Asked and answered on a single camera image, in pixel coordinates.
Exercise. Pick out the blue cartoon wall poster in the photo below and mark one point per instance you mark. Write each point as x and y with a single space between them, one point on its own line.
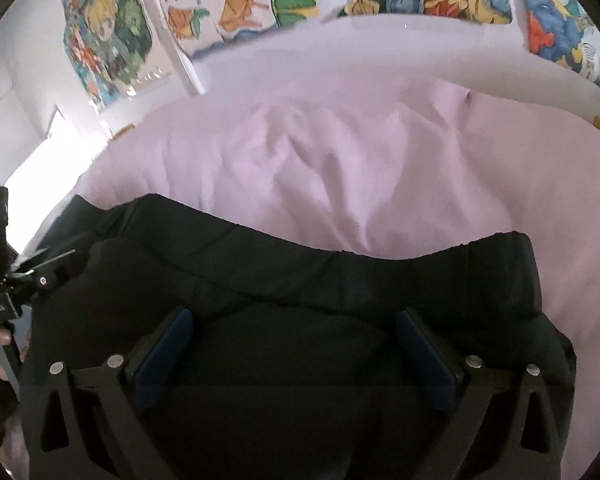
565 20

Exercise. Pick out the bright window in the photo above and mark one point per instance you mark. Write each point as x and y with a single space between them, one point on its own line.
40 170

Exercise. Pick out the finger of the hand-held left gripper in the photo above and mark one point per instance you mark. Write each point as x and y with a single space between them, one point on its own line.
42 281

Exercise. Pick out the blond cartoon figure wall poster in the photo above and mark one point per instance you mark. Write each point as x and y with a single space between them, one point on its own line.
110 35

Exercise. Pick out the white fruit cartoon wall poster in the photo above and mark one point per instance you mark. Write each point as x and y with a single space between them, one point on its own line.
240 0

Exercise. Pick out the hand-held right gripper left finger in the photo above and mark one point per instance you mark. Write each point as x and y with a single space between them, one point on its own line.
165 355

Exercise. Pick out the pink bed sheet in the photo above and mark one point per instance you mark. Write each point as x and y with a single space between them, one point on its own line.
330 160

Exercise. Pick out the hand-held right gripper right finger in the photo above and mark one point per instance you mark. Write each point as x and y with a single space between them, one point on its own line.
425 360

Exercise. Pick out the black garment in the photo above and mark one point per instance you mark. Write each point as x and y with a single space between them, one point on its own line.
300 340

